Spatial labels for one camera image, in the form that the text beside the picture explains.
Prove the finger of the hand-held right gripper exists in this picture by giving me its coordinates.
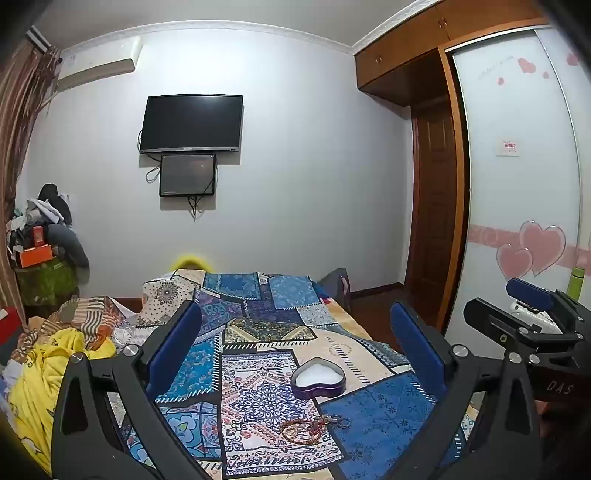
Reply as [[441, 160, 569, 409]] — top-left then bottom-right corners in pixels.
[[463, 298, 591, 366], [505, 278, 583, 334]]

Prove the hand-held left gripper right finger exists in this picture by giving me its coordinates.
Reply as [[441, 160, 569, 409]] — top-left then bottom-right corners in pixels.
[[341, 301, 542, 480]]

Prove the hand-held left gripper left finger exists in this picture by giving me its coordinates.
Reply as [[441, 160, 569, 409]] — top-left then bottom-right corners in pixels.
[[51, 301, 223, 480]]

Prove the purple heart-shaped jewelry box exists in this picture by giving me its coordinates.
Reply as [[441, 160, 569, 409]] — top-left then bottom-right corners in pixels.
[[291, 357, 346, 400]]

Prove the red string charm bracelet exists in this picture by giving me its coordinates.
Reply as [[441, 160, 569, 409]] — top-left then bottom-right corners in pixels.
[[311, 414, 352, 430]]

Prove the red-brown braided bracelet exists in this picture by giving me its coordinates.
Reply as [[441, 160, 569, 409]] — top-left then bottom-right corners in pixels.
[[280, 419, 320, 446]]

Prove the pink heart decal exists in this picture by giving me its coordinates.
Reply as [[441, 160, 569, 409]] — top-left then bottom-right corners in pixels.
[[496, 220, 567, 280]]

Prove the green bottle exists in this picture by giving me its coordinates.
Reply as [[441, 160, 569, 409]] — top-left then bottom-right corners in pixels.
[[568, 265, 585, 301]]

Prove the patchwork printed blanket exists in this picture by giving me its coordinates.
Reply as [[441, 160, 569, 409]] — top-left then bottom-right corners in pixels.
[[115, 268, 477, 480]]

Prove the yellow round object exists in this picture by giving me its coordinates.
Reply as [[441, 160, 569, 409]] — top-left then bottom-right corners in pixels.
[[169, 252, 216, 272]]

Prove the striped brown blanket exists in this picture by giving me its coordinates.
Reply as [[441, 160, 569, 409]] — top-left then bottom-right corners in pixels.
[[14, 295, 140, 366]]

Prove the white sliding wardrobe door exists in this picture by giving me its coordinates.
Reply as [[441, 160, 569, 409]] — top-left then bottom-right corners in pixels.
[[442, 25, 591, 357]]

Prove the dark fabric bag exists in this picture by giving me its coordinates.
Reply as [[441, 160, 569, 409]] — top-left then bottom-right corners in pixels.
[[318, 268, 352, 315]]

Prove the brown wooden door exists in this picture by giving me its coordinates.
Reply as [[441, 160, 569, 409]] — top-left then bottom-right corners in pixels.
[[405, 100, 463, 334]]

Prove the yellow cloth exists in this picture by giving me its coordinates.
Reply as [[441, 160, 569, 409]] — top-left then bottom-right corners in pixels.
[[8, 330, 117, 476]]

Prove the green patterned cloth cover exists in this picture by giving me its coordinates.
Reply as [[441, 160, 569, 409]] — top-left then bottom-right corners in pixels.
[[14, 258, 80, 308]]

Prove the orange box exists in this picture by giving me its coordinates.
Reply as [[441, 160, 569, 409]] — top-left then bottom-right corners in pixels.
[[19, 247, 54, 269]]

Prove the pile of clothes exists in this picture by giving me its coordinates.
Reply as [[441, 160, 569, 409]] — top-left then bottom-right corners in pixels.
[[6, 183, 91, 282]]

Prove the wooden overhead cabinet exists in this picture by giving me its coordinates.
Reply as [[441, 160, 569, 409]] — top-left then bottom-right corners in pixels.
[[353, 0, 551, 108]]

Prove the brown striped curtain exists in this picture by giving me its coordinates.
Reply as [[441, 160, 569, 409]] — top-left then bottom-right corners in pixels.
[[0, 44, 62, 324]]

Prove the white air conditioner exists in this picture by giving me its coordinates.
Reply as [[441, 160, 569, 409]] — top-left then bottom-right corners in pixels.
[[55, 37, 143, 92]]

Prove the small black wall monitor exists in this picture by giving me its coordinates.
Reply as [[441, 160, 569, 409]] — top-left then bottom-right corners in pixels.
[[159, 153, 218, 198]]

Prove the black television cable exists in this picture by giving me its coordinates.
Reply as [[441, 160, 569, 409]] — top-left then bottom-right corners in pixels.
[[137, 130, 161, 184]]

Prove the wall-mounted black television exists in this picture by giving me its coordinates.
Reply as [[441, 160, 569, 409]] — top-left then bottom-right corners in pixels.
[[139, 94, 245, 154]]

